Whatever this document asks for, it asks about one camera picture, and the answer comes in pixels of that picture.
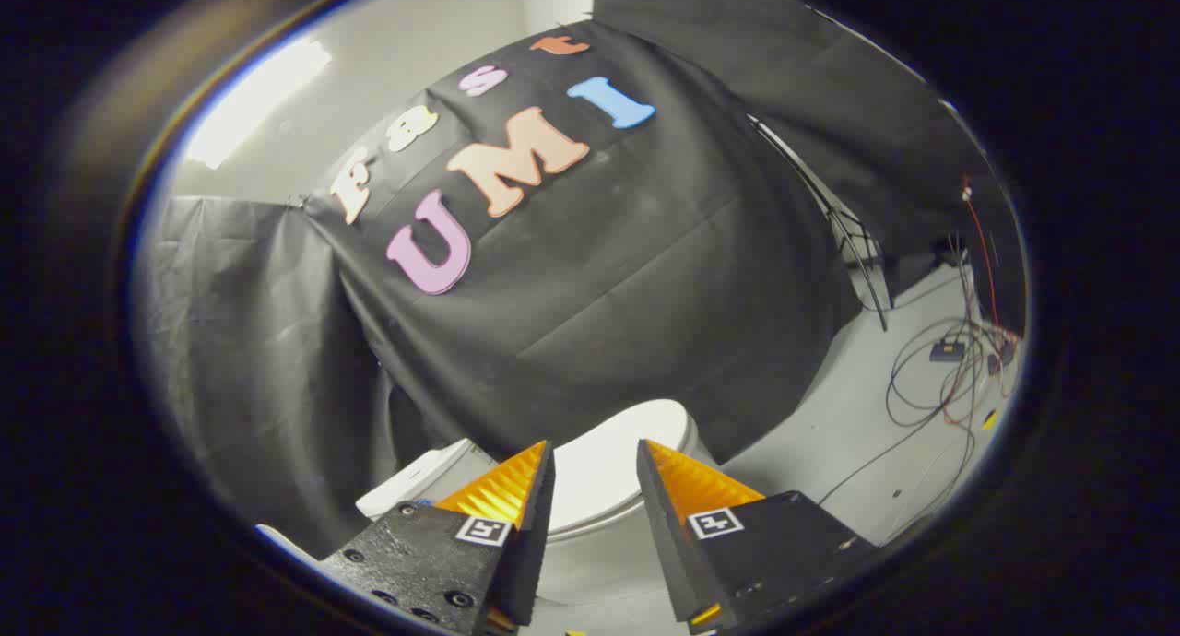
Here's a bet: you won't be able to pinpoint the plain black cloth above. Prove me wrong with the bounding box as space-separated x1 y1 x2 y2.
590 0 1026 335
146 194 434 556

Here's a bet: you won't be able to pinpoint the white toilet tank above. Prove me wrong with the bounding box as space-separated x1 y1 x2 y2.
356 438 500 523

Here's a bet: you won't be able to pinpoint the red cable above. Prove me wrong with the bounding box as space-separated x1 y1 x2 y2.
942 177 1019 427

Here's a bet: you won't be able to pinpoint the black metal backdrop stand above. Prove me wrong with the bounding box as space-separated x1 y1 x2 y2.
749 115 893 334

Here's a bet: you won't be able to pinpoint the white toilet bowl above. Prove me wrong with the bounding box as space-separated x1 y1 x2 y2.
533 502 688 630

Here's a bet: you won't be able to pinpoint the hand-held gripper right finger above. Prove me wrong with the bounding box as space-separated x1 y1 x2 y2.
636 439 877 635

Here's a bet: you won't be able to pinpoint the black floor cables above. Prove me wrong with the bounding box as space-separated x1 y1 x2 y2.
819 240 1015 510

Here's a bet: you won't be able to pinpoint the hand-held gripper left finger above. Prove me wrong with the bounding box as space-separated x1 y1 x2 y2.
318 440 557 636

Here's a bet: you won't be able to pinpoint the black backdrop cloth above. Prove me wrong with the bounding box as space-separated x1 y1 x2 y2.
302 18 865 464

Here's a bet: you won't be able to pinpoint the white toilet lid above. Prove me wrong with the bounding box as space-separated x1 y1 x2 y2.
546 398 698 541

